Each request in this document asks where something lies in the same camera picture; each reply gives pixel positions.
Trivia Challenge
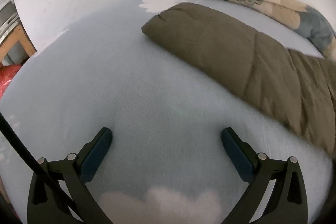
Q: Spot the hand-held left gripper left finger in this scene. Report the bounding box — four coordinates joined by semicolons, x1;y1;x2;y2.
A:
27;127;113;224

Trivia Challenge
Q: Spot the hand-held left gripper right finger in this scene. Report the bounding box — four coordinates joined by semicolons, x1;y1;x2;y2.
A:
221;127;308;224

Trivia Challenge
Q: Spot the olive quilted jacket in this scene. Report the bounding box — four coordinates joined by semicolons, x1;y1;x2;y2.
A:
141;2;336;159

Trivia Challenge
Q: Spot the light blue cloud bedsheet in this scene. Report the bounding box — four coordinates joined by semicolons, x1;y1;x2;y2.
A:
0;0;336;224

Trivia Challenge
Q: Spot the red plastic bag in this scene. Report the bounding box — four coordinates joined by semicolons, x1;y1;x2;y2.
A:
0;64;23;100

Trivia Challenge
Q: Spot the grey metal rack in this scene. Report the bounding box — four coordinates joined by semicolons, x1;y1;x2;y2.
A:
0;0;20;33

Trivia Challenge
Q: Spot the black cable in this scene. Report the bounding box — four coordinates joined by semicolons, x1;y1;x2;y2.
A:
0;111;84;224

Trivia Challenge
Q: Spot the wooden frame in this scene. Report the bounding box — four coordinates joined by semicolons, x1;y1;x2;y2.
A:
0;25;37;67

